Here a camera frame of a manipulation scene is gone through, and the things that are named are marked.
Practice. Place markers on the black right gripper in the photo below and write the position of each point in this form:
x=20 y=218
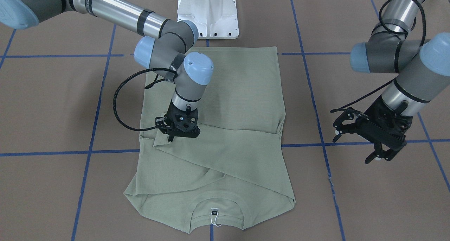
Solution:
x=169 y=116

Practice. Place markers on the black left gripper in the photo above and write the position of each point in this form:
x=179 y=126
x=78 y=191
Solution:
x=373 y=111

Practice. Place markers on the olive green long-sleeve shirt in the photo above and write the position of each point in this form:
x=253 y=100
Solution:
x=233 y=173

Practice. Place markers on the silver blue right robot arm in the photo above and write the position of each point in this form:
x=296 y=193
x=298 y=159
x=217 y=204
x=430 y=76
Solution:
x=88 y=34

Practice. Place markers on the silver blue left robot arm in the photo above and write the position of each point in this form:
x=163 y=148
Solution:
x=397 y=45

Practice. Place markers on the white central pedestal column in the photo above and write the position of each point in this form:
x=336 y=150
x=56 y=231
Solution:
x=214 y=19

